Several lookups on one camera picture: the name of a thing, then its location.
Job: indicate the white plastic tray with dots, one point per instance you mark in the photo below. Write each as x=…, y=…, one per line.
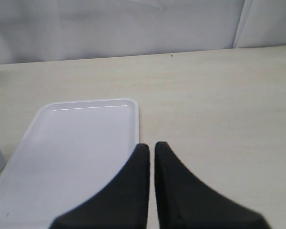
x=70, y=151

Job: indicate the white backdrop cloth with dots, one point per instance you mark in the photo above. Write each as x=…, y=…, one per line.
x=52, y=30

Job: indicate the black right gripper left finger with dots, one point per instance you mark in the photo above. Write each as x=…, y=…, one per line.
x=121, y=204

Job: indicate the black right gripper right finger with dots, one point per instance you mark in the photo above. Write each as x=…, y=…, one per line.
x=185, y=202

